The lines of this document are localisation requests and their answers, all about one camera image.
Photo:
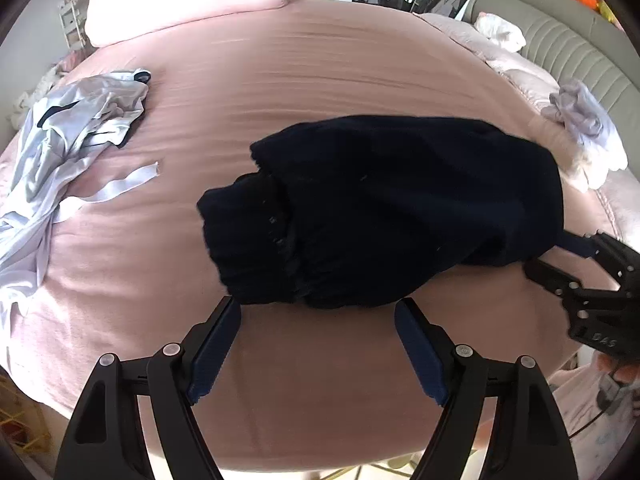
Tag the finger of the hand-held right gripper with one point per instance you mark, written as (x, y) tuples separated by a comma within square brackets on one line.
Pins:
[(550, 275), (575, 242)]

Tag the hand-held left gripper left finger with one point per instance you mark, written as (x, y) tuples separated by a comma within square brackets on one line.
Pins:
[(215, 350)]

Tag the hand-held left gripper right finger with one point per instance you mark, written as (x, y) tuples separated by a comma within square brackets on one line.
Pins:
[(420, 355)]

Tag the navy pants with white stripes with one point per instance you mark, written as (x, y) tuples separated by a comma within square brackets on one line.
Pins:
[(375, 210)]

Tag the pile of light clothes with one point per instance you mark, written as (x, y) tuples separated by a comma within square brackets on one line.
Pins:
[(22, 105)]

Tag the person's right hand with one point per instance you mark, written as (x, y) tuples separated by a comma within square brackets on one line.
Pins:
[(622, 371)]

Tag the crumpled white garment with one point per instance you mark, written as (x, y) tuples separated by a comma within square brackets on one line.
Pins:
[(595, 135)]

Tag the pale green slipper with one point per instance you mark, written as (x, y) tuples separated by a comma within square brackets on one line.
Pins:
[(400, 462)]

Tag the bed with pink sheet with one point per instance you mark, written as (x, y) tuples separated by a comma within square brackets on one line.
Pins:
[(125, 260)]

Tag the pale pink quilt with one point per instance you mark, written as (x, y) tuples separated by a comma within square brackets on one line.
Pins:
[(520, 72)]

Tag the grey padded headboard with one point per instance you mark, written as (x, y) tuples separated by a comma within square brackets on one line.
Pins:
[(565, 45)]

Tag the small white cloth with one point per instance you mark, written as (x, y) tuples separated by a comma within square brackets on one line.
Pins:
[(500, 30)]

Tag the yellow plush toy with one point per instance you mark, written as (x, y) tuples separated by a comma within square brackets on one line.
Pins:
[(609, 11)]

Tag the pale blue white shirt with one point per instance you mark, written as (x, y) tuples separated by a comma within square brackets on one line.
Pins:
[(65, 130)]

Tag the white shelf rack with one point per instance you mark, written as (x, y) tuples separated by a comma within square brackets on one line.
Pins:
[(70, 22)]

